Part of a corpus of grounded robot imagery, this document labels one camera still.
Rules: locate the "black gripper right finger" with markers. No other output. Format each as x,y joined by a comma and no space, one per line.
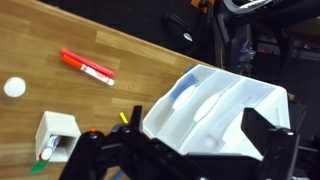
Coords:
255,125

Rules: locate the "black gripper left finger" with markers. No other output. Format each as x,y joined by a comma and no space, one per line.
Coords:
136,116

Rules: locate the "translucent white drawer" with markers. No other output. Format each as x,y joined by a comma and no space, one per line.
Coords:
240,110
213,96

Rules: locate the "translucent drawer with blue contents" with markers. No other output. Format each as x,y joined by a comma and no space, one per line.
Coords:
180,96

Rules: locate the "yellow marker pen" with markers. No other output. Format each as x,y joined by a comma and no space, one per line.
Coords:
123,117

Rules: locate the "white plastic divided tray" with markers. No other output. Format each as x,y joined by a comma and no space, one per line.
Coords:
278,106

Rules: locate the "orange marker pen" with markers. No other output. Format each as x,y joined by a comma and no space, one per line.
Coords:
93,129

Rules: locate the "orange and white marker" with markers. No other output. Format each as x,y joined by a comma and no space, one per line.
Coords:
93,72

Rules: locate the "blue marker pen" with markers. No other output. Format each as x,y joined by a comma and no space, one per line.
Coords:
118,176

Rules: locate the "small dark blue pen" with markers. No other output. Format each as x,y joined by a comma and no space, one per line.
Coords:
189,69

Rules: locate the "red marker pen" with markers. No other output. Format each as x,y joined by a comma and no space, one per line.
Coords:
90,63

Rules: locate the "white square pen holder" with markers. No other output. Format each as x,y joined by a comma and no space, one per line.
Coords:
56,125

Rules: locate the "white marker with red cap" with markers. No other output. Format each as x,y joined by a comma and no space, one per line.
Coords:
50,146

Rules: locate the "white round cap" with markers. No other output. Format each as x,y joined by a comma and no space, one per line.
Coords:
14,87

